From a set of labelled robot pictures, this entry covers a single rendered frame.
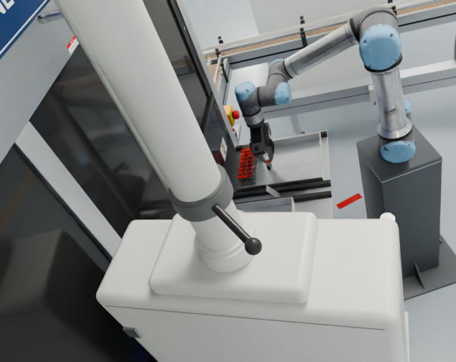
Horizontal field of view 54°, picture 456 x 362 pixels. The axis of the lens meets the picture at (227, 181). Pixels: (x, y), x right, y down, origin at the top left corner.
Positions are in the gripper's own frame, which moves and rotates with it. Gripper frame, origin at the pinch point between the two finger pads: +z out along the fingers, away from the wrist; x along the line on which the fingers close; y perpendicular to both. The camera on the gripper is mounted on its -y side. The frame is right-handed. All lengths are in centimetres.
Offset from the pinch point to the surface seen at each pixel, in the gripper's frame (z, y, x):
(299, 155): 5.2, 6.0, -12.3
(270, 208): 5.2, -21.1, -1.1
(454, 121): 93, 113, -96
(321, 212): 5.4, -25.6, -20.1
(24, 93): -90, -73, 15
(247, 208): 4.9, -20.0, 8.0
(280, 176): 5.2, -4.6, -4.5
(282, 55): 7, 91, -2
